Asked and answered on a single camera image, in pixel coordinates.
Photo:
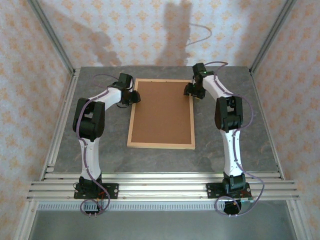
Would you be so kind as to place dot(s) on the brown backing board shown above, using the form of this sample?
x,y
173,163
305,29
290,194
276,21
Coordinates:
x,y
161,112

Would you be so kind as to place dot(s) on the wooden picture frame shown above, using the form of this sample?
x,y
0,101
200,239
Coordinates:
x,y
160,146

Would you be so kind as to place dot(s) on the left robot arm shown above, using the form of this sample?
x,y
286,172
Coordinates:
x,y
90,160

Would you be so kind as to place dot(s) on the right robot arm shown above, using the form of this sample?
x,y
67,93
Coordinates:
x,y
231,155

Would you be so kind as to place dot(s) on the wide aluminium mounting rails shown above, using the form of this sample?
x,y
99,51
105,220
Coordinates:
x,y
160,191

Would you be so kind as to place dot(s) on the green circuit board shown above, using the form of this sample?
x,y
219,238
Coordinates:
x,y
247,199

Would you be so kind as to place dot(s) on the grey metal lower panel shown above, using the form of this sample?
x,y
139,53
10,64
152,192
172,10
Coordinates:
x,y
160,227

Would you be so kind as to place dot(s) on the aluminium leg profile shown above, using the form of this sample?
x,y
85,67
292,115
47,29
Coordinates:
x,y
25,222
300,222

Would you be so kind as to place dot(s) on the aluminium side rail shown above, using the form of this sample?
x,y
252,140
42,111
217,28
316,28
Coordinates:
x,y
64,117
276,165

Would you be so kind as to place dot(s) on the narrow aluminium table rail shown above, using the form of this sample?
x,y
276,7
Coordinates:
x,y
160,176

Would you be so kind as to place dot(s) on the aluminium corner post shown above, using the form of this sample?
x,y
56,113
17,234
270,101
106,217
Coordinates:
x,y
271,37
53,37

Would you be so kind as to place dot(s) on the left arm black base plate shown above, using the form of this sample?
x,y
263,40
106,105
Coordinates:
x,y
112,191

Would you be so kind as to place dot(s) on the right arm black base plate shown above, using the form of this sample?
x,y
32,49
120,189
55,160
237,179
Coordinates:
x,y
212,191

